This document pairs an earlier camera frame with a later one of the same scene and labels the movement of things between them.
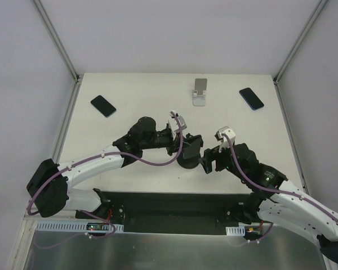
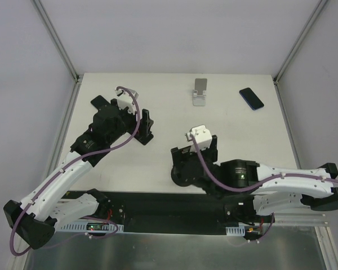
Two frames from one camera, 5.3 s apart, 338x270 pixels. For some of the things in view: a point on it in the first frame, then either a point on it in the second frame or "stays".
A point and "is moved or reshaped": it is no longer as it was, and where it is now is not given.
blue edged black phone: [253, 100] stays
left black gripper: [174, 142] -> [139, 132]
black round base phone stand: [188, 163] is moved or reshaped
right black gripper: [214, 160] -> [179, 154]
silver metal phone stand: [199, 93] stays
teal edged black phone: [104, 106] stays
